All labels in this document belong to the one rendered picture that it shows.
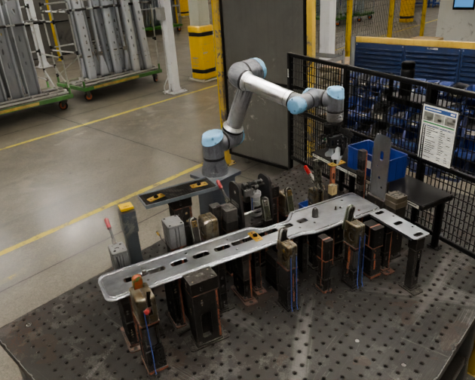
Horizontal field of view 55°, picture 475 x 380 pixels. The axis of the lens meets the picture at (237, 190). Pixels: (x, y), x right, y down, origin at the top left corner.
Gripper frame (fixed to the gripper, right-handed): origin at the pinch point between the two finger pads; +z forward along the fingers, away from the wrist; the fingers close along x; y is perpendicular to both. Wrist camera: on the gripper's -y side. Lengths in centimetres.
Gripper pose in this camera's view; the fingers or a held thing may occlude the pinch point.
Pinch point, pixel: (336, 160)
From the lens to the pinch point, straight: 221.2
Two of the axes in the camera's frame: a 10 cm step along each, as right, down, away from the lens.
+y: -8.8, 2.6, -4.1
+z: 0.6, 8.9, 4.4
